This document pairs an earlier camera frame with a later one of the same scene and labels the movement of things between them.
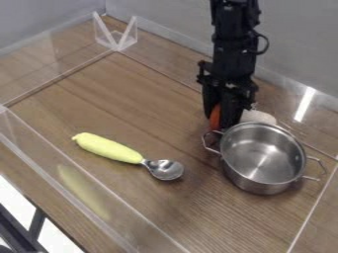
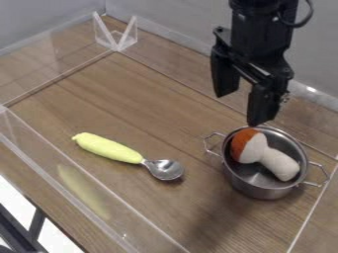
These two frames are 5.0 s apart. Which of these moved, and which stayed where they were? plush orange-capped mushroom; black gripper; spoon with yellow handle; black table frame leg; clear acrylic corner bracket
Moved: plush orange-capped mushroom; black gripper
Stayed: black table frame leg; spoon with yellow handle; clear acrylic corner bracket
